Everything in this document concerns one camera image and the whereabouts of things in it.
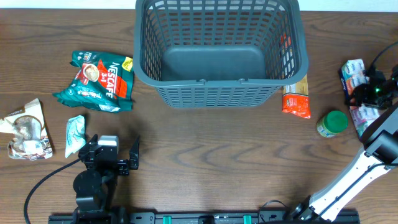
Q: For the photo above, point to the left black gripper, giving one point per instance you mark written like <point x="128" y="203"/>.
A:
<point x="124" y="166"/>

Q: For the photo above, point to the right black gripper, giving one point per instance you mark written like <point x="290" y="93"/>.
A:
<point x="359" y="96"/>

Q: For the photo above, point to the multipack tissue packets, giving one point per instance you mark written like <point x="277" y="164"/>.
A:
<point x="351" y="76"/>

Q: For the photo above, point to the green lid jar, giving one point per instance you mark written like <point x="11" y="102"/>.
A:
<point x="332" y="124"/>

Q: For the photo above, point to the orange spaghetti pack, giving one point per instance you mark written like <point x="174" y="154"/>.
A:
<point x="295" y="99"/>

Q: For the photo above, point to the green Nescafe coffee bag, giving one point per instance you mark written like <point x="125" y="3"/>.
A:
<point x="104" y="82"/>

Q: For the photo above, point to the grey plastic basket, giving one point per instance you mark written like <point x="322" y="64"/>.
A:
<point x="219" y="53"/>

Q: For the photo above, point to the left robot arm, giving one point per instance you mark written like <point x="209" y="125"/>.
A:
<point x="95" y="187"/>

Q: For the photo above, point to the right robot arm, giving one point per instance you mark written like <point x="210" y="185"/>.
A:
<point x="376" y="157"/>

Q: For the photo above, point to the small light blue packet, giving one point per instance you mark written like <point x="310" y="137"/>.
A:
<point x="75" y="135"/>

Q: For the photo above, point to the beige snack pouch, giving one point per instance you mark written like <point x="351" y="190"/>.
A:
<point x="31" y="141"/>

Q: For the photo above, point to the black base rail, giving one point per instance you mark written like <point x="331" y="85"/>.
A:
<point x="264" y="216"/>

